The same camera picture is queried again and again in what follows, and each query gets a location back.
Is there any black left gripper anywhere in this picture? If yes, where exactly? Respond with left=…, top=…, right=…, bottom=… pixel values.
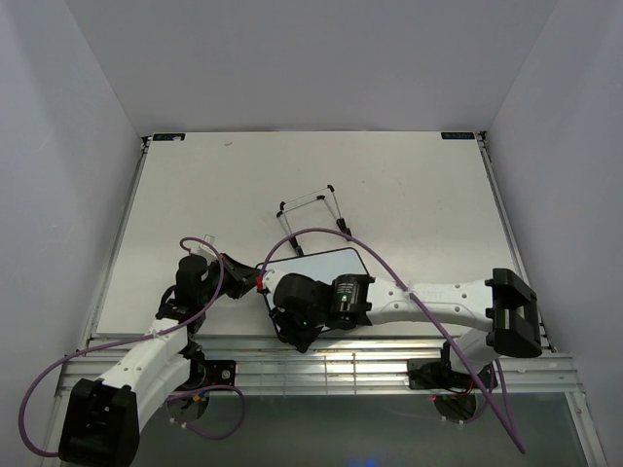
left=199, top=253, right=262, bottom=305

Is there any white black-framed whiteboard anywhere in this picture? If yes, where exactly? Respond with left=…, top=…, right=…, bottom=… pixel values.
left=264, top=248, right=373, bottom=337

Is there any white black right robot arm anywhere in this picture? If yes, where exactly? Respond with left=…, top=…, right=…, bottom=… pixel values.
left=263, top=269, right=542, bottom=386

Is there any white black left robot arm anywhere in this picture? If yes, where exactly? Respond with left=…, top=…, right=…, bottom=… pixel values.
left=58, top=254, right=259, bottom=466

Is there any blue left corner label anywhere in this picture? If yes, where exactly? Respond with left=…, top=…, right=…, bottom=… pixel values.
left=152, top=133, right=186, bottom=142

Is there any blue corner label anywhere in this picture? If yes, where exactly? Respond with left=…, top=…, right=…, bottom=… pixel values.
left=440, top=131, right=476, bottom=140
left=152, top=133, right=186, bottom=142

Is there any blue right corner label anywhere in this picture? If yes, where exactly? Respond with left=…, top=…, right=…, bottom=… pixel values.
left=440, top=131, right=476, bottom=140

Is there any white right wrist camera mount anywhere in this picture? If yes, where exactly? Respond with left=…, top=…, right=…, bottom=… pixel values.
left=256, top=269, right=284, bottom=295

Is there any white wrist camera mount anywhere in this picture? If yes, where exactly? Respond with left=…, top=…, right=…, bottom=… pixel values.
left=256, top=269, right=284, bottom=295
left=190, top=234, right=215, bottom=259

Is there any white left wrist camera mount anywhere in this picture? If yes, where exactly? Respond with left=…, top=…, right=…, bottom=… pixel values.
left=190, top=234, right=215, bottom=259

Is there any aluminium table frame rail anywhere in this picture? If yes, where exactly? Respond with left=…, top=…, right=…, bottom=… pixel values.
left=55, top=335, right=585, bottom=398

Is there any wire whiteboard easel stand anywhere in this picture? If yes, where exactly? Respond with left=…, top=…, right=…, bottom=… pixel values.
left=275, top=184, right=351, bottom=257

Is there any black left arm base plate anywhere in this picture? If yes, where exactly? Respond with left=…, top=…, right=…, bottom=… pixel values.
left=198, top=359, right=237, bottom=386

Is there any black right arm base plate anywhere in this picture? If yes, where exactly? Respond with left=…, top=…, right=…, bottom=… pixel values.
left=406, top=358, right=476, bottom=394

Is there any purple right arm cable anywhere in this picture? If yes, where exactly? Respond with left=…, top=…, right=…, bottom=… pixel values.
left=255, top=228, right=527, bottom=454

